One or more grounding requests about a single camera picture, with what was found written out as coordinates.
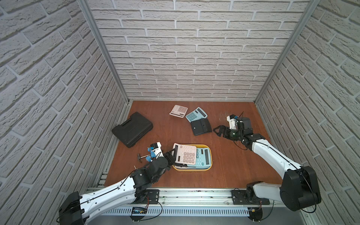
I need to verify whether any pink calculator face down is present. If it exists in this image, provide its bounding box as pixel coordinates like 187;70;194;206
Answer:
173;143;197;165

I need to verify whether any light blue calculator face down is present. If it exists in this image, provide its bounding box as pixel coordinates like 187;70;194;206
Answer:
186;148;212;170

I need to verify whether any black calculator face down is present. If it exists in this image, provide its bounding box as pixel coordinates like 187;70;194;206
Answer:
190;118;212;136

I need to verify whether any teal calculator keys up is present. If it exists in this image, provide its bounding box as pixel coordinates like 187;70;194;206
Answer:
186;107;208;122

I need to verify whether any small pink calculator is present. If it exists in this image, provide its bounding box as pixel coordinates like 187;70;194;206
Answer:
169;105;188;118

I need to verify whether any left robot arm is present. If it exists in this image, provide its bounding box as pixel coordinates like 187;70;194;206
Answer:
56;151;175;225

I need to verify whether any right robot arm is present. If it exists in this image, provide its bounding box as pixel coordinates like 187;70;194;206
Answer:
213;115;322;212

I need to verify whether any yellow storage tray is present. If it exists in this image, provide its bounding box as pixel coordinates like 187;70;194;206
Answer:
172;143;212;172

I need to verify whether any black tool case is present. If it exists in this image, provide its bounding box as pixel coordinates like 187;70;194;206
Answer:
112;112;153;148

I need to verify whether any left controller board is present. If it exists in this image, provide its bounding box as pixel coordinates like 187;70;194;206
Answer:
131;207;148;215

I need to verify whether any right connector plug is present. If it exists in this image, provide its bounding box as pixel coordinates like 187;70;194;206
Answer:
248;208;263;223

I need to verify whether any blue handled hammer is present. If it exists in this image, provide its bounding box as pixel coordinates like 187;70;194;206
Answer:
137;152;154;163

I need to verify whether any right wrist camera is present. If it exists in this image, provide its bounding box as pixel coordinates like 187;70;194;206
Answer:
226;114;239;130

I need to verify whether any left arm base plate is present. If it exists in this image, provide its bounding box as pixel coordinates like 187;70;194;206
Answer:
134;189;160;205

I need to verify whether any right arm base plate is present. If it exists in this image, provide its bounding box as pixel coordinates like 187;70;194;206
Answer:
231;188;271;206

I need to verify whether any aluminium rail frame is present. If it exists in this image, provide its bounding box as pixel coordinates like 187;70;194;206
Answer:
100;187;292;222

